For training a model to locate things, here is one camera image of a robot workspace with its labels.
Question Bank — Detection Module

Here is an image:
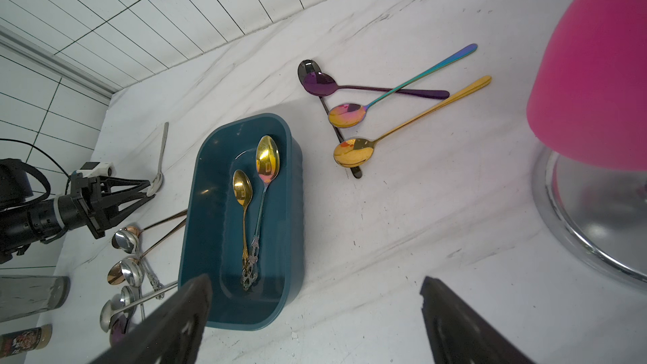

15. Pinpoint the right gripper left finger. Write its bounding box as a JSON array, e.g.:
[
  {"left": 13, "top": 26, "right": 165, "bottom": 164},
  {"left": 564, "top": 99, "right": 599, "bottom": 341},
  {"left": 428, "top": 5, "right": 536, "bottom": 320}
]
[{"left": 94, "top": 274, "right": 212, "bottom": 363}]

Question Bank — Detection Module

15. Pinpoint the rose gold spoon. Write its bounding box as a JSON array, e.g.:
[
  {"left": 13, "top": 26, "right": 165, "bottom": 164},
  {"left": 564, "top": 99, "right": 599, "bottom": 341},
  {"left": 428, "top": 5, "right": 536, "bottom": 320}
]
[
  {"left": 106, "top": 216, "right": 188, "bottom": 286},
  {"left": 121, "top": 209, "right": 187, "bottom": 236}
]

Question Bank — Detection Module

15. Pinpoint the purple spoon left group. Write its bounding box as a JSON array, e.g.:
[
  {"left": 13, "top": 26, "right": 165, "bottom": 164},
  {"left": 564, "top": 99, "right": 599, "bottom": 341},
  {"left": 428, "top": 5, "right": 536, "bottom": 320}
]
[{"left": 109, "top": 313, "right": 130, "bottom": 347}]

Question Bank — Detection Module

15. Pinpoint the rose gold spoon upper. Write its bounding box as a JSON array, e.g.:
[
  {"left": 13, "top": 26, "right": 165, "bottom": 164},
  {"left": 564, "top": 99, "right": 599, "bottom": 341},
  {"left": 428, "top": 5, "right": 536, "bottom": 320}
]
[{"left": 121, "top": 209, "right": 187, "bottom": 236}]

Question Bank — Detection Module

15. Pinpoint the chrome wire cup rack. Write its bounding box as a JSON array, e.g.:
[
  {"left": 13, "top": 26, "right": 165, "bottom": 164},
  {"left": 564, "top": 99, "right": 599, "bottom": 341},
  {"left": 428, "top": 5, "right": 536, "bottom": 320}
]
[{"left": 532, "top": 147, "right": 646, "bottom": 291}]

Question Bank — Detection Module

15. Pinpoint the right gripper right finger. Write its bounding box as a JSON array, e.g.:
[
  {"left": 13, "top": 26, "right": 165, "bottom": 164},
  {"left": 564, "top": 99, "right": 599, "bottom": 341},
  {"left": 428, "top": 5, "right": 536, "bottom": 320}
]
[{"left": 421, "top": 276, "right": 532, "bottom": 363}]

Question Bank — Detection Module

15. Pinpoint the gold ornate-handle spoon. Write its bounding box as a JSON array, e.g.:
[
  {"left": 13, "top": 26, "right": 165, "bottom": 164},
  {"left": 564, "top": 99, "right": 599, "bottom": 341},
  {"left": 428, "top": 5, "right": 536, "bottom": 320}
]
[{"left": 233, "top": 170, "right": 253, "bottom": 291}]

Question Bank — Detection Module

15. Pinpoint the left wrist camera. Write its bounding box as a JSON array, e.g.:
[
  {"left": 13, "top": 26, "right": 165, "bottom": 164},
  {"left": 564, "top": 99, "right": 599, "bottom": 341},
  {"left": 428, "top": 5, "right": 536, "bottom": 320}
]
[{"left": 74, "top": 161, "right": 115, "bottom": 177}]

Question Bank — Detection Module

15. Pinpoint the plain silver spoon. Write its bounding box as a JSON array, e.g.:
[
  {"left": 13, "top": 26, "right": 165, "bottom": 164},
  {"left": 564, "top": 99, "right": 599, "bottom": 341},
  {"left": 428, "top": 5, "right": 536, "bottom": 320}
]
[{"left": 147, "top": 122, "right": 170, "bottom": 197}]

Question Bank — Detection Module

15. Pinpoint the teal storage box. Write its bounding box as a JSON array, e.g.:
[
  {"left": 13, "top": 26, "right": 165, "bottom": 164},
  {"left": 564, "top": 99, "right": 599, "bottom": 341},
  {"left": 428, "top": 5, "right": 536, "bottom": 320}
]
[{"left": 179, "top": 113, "right": 304, "bottom": 331}]

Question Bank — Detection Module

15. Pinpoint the spice shaker bottle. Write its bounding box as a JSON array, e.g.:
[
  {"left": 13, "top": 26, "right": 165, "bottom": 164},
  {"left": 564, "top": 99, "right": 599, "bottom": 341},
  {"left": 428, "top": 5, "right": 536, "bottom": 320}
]
[{"left": 0, "top": 324, "right": 53, "bottom": 358}]

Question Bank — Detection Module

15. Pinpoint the clear drinking glass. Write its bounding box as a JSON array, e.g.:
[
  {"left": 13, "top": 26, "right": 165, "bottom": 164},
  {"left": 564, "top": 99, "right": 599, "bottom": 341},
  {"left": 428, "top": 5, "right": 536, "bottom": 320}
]
[{"left": 1, "top": 276, "right": 71, "bottom": 323}]

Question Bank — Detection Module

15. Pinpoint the pink plastic goblet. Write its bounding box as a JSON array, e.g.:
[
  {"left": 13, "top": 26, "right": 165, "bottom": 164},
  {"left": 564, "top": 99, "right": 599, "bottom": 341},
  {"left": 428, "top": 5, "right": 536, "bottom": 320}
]
[{"left": 527, "top": 0, "right": 646, "bottom": 171}]

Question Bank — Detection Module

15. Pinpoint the silver ladle spoon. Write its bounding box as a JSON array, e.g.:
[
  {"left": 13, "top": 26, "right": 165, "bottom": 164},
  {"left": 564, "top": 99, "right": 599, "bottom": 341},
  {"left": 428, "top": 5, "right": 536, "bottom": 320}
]
[{"left": 99, "top": 281, "right": 178, "bottom": 332}]

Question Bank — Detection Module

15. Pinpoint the gold slim spoon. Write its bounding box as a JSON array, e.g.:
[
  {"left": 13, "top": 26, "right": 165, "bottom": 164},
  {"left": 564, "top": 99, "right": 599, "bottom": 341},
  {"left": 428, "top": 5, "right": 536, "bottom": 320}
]
[{"left": 333, "top": 75, "right": 492, "bottom": 168}]

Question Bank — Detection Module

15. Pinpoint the rose gold spoon lower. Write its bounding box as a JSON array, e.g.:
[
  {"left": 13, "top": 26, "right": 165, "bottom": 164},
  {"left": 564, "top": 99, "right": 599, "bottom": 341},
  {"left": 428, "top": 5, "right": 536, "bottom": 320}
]
[{"left": 106, "top": 216, "right": 188, "bottom": 286}]

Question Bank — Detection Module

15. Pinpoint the black spoon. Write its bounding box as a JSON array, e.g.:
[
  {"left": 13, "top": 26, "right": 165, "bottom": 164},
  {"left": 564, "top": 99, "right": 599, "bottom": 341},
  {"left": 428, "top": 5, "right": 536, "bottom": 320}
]
[{"left": 297, "top": 59, "right": 364, "bottom": 180}]

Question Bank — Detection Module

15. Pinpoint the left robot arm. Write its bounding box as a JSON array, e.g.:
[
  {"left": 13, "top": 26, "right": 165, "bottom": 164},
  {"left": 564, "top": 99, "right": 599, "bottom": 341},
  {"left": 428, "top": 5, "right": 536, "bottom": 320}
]
[{"left": 1, "top": 158, "right": 155, "bottom": 263}]

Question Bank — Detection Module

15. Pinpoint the rainbow ornate-handle spoon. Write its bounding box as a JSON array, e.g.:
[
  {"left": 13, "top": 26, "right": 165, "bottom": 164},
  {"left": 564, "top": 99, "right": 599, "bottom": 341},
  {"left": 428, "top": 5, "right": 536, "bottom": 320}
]
[{"left": 245, "top": 135, "right": 280, "bottom": 289}]

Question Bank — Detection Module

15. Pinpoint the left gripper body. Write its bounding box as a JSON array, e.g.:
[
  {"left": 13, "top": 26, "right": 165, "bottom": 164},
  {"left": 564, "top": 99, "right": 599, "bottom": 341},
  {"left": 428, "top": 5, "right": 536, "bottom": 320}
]
[{"left": 54, "top": 174, "right": 109, "bottom": 239}]

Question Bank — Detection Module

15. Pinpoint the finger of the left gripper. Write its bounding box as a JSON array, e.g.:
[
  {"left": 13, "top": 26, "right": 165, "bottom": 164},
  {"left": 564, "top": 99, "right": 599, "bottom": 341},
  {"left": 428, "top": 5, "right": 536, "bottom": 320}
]
[
  {"left": 99, "top": 176, "right": 151, "bottom": 200},
  {"left": 104, "top": 194, "right": 154, "bottom": 228}
]

